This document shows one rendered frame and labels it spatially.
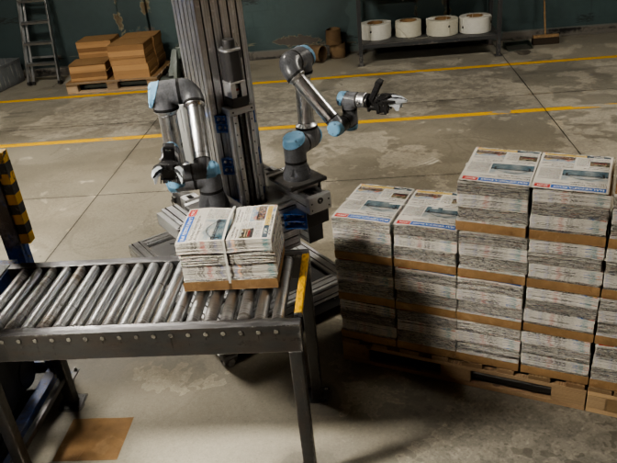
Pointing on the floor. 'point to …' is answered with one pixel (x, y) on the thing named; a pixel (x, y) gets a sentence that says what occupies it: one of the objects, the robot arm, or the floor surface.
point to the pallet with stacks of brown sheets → (117, 62)
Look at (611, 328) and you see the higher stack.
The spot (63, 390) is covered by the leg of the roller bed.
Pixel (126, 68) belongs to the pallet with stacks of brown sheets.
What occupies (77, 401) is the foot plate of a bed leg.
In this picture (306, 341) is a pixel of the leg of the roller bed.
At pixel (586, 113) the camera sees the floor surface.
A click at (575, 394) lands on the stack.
